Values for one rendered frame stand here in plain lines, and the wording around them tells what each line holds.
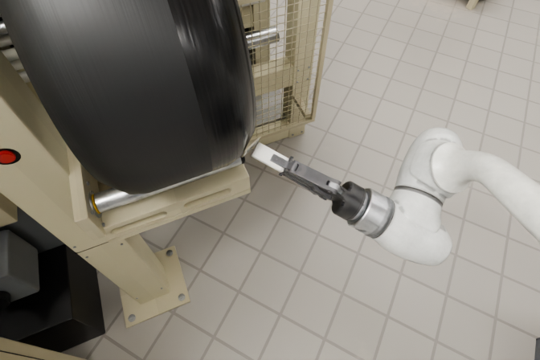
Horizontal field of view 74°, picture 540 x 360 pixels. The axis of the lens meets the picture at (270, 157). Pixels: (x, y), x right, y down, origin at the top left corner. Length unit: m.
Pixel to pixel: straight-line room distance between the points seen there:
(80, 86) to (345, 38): 2.37
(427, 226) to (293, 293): 0.98
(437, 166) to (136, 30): 0.58
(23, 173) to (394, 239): 0.74
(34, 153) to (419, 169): 0.75
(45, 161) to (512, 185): 0.83
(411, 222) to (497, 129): 1.74
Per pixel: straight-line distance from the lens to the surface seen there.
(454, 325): 1.79
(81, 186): 0.85
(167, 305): 1.68
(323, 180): 0.68
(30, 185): 0.89
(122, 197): 0.84
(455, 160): 0.76
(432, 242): 0.78
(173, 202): 0.86
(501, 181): 0.67
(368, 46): 2.70
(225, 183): 0.86
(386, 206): 0.74
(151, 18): 0.48
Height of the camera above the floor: 1.60
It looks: 55 degrees down
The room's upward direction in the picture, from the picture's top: straight up
